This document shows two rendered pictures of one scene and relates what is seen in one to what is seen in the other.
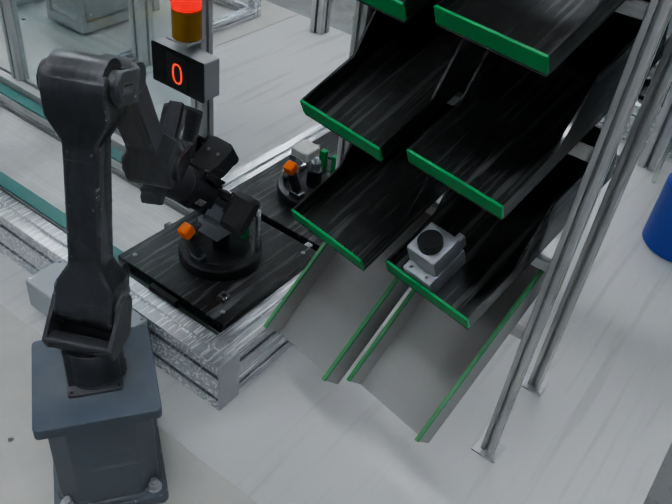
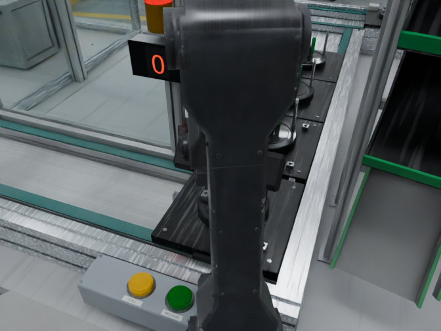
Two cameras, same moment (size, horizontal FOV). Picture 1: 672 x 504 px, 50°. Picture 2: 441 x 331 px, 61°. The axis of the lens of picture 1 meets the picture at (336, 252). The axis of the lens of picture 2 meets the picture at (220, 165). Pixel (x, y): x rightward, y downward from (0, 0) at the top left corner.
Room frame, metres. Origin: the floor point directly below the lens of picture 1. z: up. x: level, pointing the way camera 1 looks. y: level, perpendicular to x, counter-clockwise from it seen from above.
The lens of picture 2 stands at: (0.43, 0.32, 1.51)
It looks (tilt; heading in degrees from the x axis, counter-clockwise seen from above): 39 degrees down; 349
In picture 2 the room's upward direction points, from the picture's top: straight up
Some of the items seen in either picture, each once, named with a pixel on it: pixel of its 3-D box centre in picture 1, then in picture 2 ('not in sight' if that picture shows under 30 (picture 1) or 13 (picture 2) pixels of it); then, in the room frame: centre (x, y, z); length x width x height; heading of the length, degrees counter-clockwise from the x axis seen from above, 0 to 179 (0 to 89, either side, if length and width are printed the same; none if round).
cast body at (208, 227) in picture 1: (225, 208); not in sight; (0.95, 0.19, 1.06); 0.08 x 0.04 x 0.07; 148
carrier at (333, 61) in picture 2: not in sight; (306, 49); (1.58, -0.20, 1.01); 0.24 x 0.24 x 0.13; 58
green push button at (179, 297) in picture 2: not in sight; (180, 299); (0.77, 0.32, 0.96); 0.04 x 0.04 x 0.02
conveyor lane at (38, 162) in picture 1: (116, 203); (115, 186); (1.12, 0.44, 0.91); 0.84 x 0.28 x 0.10; 58
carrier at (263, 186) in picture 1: (314, 174); (268, 123); (1.16, 0.06, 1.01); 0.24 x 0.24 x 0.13; 58
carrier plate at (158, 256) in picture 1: (220, 257); (233, 210); (0.94, 0.19, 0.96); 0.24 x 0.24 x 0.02; 58
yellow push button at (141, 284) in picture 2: not in sight; (141, 285); (0.81, 0.38, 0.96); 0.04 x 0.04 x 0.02
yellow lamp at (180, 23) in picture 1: (186, 22); (159, 15); (1.14, 0.29, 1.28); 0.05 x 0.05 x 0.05
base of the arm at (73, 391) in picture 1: (94, 357); not in sight; (0.58, 0.27, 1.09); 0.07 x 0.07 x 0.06; 23
